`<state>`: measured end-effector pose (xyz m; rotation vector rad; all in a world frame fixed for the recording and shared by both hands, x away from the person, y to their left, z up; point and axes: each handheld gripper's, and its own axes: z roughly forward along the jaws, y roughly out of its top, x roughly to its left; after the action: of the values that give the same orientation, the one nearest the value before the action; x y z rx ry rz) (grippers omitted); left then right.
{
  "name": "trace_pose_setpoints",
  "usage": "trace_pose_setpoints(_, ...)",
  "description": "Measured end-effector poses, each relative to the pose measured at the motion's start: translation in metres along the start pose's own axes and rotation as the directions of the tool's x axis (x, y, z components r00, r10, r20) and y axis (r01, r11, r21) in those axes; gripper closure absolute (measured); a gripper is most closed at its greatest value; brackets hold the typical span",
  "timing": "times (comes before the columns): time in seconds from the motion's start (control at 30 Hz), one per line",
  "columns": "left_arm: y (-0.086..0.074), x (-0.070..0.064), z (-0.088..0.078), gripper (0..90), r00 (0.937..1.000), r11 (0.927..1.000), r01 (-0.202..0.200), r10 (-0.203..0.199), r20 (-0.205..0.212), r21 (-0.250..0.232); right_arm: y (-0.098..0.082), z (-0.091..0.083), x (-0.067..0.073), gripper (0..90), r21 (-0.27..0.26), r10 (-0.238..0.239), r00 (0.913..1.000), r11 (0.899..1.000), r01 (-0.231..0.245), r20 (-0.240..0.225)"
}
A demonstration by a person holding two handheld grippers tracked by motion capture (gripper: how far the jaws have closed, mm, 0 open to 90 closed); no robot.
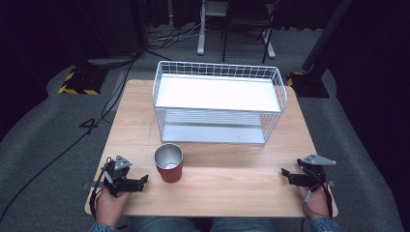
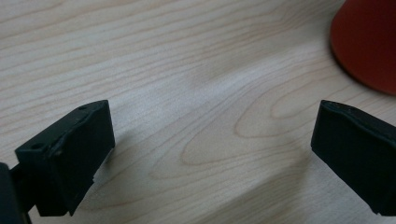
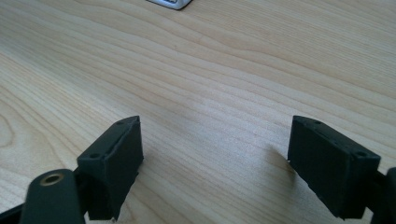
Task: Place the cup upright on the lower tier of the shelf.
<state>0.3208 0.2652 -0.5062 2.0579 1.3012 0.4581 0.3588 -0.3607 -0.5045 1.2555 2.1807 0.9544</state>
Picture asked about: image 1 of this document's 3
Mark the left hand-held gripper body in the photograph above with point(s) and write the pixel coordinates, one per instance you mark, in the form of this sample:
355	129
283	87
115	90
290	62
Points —
116	175

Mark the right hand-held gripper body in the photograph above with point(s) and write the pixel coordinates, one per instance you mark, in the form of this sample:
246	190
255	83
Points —
314	172

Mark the red cup with metal inside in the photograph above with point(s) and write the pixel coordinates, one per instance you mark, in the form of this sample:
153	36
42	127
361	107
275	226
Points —
169	162

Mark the person's right hand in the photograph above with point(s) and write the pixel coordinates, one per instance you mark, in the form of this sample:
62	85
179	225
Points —
317	201

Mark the person's left hand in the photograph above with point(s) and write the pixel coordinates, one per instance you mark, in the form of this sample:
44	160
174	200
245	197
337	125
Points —
109	206

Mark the black yellow striped stand base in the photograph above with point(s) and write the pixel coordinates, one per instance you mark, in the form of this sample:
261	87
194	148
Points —
307	84
82	82

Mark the black slanted stand pole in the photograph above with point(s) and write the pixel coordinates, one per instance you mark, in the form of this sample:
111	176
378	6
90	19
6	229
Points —
325	35

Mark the black metal chair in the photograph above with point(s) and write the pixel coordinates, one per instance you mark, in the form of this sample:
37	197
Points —
245	21

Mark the white desk frame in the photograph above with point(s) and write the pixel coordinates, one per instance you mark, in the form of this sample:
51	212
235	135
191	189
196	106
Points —
202	32

